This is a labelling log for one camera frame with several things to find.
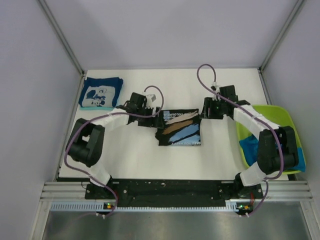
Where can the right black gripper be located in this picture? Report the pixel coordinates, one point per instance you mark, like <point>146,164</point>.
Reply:
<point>209,103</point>

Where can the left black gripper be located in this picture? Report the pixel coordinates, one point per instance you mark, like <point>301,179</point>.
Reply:
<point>155,122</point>

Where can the black t-shirt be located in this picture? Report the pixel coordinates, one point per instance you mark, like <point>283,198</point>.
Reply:
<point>181,127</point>

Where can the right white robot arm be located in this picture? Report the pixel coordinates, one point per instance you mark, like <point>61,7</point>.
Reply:
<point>276,145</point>

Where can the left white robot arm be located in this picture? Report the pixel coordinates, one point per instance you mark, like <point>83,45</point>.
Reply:
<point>85,144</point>

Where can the folded navy printed t-shirt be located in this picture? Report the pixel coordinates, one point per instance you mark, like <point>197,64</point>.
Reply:
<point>100,92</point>

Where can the blue crumpled t-shirt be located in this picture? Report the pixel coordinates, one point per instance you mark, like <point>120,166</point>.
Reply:
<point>249,148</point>

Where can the folded turquoise t-shirt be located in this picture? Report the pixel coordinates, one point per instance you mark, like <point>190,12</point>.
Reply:
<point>95,108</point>

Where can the green plastic basin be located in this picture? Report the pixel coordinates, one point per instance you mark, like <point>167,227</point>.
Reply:
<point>273,113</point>

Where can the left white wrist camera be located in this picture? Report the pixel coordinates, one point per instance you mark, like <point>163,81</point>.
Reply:
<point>149,100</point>

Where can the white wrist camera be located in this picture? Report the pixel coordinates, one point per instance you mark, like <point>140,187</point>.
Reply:
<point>214,87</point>
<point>149,100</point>

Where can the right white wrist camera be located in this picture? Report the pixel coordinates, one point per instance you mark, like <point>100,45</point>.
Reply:
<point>214,87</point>

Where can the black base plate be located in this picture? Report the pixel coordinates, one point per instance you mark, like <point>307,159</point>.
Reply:
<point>167,193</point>

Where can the left aluminium corner post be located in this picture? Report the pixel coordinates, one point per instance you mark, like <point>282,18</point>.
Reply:
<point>60,35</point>

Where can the aluminium corner post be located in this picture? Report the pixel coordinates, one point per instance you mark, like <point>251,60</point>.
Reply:
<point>294,13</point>
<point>60,35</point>

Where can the aluminium frame rail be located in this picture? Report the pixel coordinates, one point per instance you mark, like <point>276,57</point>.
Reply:
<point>291,191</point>

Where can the right aluminium corner post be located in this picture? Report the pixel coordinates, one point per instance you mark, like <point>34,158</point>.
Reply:
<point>294,13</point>

